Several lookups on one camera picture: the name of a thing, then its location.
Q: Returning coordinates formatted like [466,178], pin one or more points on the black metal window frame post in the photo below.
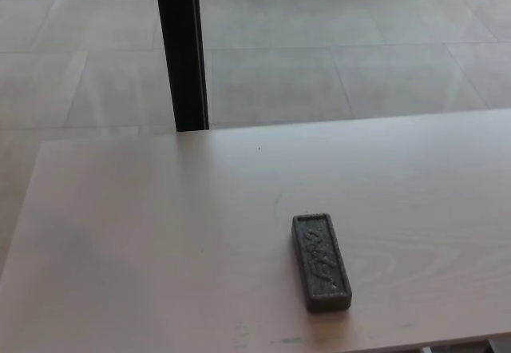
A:
[181,49]

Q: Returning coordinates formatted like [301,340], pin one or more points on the dark grey felt board eraser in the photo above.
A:
[322,263]

